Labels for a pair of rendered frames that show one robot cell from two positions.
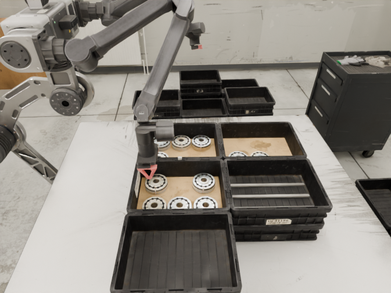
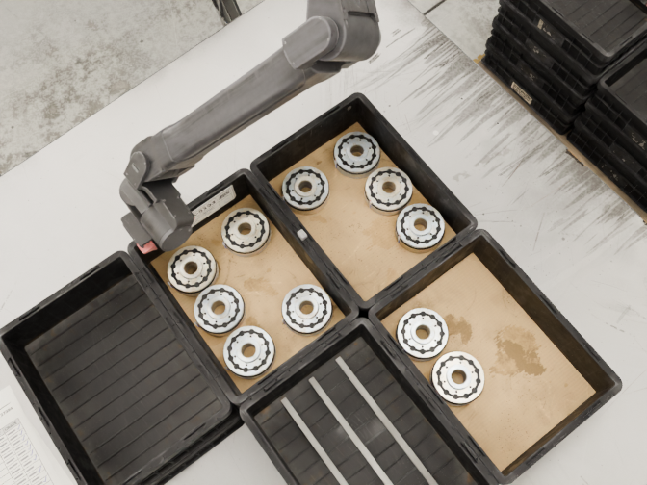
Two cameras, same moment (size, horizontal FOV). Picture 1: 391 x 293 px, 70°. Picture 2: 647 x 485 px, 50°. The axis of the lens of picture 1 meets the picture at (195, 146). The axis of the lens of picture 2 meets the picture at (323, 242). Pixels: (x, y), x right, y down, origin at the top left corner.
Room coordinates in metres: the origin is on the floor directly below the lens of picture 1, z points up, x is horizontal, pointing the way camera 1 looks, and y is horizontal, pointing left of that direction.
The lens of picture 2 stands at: (0.75, -0.38, 2.23)
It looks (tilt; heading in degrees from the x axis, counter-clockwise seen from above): 69 degrees down; 59
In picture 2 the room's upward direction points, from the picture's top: 5 degrees counter-clockwise
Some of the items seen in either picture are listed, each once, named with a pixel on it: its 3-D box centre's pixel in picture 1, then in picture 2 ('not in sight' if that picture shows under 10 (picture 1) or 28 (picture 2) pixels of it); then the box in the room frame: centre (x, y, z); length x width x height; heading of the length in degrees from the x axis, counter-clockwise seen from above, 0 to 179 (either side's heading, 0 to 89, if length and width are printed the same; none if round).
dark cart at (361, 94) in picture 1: (351, 109); not in sight; (2.22, -1.42, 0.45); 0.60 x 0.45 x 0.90; 94
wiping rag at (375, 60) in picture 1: (380, 60); not in sight; (2.27, -1.53, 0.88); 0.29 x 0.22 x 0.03; 94
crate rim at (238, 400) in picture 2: (179, 184); (241, 280); (0.82, 0.07, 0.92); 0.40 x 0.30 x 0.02; 92
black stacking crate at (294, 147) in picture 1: (257, 147); (485, 354); (1.13, -0.32, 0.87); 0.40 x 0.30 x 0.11; 92
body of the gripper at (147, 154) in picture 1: (146, 148); (151, 211); (0.75, 0.17, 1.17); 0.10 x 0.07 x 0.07; 2
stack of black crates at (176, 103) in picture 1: (159, 119); (568, 35); (2.14, 0.33, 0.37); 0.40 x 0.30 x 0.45; 94
